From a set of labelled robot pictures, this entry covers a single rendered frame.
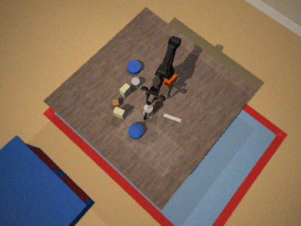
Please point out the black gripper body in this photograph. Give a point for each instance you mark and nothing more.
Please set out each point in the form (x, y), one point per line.
(161, 97)

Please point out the grey cylinder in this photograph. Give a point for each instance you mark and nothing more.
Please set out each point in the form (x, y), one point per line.
(135, 82)

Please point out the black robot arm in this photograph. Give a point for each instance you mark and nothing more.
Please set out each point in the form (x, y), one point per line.
(166, 69)

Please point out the beige rectangular block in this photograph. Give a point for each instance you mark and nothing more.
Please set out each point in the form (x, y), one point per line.
(120, 113)
(125, 90)

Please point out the small brown cube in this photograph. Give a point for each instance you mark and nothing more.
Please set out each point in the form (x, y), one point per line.
(115, 103)

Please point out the blue short cylinder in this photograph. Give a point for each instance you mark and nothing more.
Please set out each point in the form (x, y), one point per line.
(135, 131)
(134, 67)

